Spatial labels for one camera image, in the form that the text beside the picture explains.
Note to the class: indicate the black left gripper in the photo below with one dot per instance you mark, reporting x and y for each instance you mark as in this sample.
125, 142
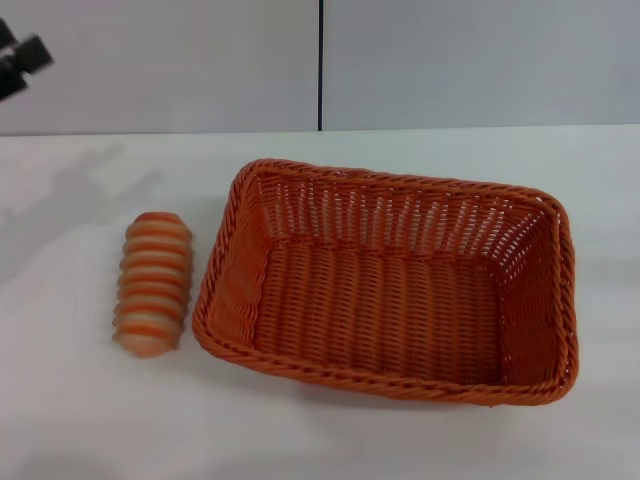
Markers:
11, 80

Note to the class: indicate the orange woven plastic basket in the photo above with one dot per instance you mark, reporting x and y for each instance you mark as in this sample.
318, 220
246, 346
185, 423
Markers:
380, 290

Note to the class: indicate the orange striped ridged bread roll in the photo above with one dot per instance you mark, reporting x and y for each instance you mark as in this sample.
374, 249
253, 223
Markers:
152, 285

